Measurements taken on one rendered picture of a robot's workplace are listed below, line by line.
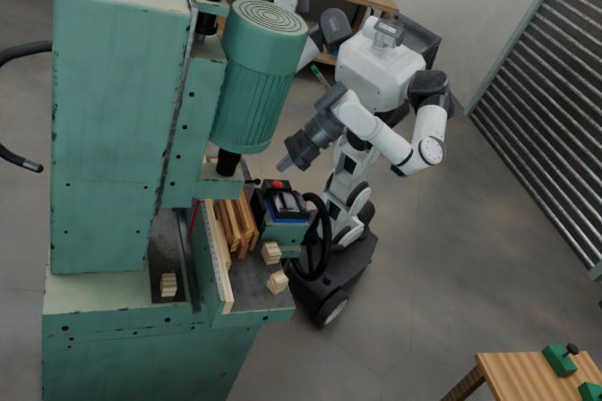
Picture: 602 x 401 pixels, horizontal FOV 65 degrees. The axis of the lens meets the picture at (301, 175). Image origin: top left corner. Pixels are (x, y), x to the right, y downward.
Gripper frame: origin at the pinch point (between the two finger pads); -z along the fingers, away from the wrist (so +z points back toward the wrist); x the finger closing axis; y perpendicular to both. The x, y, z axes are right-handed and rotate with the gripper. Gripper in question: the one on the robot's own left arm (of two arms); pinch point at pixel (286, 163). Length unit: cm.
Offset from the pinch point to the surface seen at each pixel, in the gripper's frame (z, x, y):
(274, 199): -9.5, -4.1, -3.6
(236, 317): -27.0, -33.4, 3.2
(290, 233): -13.1, -10.5, -12.0
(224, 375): -64, -24, -30
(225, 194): -15.2, -4.9, 10.3
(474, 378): -14, -41, -109
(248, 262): -22.3, -18.4, -1.3
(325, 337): -67, 6, -105
